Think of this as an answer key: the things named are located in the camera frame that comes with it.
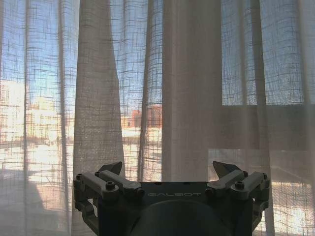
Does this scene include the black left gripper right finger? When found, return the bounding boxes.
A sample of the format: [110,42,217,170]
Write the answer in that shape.
[205,161,271,222]

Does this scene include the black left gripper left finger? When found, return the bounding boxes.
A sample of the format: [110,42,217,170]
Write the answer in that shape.
[73,161,146,223]

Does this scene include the sheer white linen curtain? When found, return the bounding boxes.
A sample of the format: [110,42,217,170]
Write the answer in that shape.
[109,0,315,236]
[0,0,125,236]

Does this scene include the red brick building outside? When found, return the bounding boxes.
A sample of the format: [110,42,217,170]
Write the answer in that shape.
[126,104,163,129]

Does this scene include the pale building outside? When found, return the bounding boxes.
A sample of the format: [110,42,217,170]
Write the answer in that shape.
[0,80,74,148]

